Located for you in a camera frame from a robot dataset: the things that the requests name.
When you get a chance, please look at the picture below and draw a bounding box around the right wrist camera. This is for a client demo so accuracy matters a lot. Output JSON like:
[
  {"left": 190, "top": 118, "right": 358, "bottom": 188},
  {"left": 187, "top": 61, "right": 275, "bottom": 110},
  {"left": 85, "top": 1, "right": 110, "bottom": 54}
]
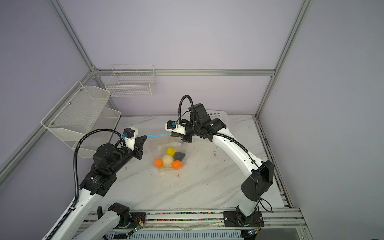
[{"left": 165, "top": 120, "right": 186, "bottom": 135}]

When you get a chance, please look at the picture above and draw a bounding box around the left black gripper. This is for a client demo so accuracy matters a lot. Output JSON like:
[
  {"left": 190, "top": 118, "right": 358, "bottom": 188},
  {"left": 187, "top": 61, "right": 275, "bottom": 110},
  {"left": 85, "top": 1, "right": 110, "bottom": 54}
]
[{"left": 109, "top": 135, "right": 146, "bottom": 175}]

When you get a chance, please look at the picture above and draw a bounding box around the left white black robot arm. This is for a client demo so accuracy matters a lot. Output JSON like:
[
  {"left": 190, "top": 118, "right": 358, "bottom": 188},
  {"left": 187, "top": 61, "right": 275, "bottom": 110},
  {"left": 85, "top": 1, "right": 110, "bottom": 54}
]
[{"left": 42, "top": 129, "right": 148, "bottom": 240}]

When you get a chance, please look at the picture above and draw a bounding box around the aluminium front rail base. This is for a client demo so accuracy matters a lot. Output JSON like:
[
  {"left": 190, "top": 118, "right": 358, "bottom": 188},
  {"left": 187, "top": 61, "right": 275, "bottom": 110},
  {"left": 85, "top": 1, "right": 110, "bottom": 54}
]
[{"left": 53, "top": 208, "right": 314, "bottom": 240}]

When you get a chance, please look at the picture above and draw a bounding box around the white mesh two-tier shelf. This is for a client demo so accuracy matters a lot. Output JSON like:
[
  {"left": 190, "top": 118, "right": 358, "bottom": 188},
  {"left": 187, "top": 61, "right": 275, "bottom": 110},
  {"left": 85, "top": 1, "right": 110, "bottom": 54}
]
[{"left": 41, "top": 82, "right": 121, "bottom": 150}]

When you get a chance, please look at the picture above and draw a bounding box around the white garlic bulb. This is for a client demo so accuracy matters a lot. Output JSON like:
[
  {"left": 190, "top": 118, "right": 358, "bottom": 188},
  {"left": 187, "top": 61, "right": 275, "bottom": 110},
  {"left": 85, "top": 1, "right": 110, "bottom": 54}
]
[{"left": 162, "top": 155, "right": 174, "bottom": 168}]

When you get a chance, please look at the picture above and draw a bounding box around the white wire wall basket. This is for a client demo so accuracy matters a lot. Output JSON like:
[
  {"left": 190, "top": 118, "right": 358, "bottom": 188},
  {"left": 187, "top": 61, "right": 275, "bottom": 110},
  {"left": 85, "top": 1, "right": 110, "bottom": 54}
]
[{"left": 105, "top": 65, "right": 157, "bottom": 97}]

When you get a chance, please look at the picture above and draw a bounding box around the clear zip top bag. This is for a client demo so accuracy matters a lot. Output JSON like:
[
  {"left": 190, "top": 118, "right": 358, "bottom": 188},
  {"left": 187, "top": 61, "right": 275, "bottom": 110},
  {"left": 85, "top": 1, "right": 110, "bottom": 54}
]
[{"left": 146, "top": 135, "right": 189, "bottom": 172}]

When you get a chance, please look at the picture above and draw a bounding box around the white perforated plastic basket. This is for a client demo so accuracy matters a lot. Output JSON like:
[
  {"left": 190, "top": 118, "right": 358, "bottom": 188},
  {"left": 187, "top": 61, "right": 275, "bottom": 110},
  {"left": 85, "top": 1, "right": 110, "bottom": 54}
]
[{"left": 182, "top": 109, "right": 230, "bottom": 143}]

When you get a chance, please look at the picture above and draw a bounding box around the small yellow lemon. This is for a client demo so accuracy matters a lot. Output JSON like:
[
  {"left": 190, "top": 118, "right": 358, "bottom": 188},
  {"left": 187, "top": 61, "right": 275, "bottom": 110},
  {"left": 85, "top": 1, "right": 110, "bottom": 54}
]
[{"left": 167, "top": 148, "right": 178, "bottom": 157}]

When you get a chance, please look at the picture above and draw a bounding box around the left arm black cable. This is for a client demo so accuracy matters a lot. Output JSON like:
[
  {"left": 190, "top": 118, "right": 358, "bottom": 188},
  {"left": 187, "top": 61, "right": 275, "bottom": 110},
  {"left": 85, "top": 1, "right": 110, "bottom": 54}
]
[{"left": 44, "top": 128, "right": 124, "bottom": 240}]

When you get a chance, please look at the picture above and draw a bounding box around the dark avocado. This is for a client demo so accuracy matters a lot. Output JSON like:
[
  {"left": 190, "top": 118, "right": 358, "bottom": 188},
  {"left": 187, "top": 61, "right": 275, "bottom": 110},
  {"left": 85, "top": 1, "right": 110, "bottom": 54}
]
[{"left": 173, "top": 152, "right": 186, "bottom": 161}]

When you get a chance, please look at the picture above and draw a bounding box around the orange tangerine top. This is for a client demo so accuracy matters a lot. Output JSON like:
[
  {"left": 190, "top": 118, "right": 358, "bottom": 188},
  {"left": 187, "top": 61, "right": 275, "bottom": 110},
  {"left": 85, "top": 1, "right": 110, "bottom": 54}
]
[{"left": 172, "top": 160, "right": 183, "bottom": 170}]

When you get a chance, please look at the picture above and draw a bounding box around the orange tangerine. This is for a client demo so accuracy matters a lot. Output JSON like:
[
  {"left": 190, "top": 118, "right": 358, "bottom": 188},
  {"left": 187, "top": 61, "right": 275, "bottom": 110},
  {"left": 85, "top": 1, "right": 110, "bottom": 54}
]
[
  {"left": 154, "top": 159, "right": 164, "bottom": 169},
  {"left": 172, "top": 160, "right": 183, "bottom": 170}
]

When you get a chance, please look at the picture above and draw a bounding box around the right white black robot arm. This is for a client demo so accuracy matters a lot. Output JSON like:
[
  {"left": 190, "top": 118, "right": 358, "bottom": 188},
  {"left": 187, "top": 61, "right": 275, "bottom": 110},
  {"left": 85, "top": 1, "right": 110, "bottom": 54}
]
[{"left": 176, "top": 100, "right": 274, "bottom": 227}]

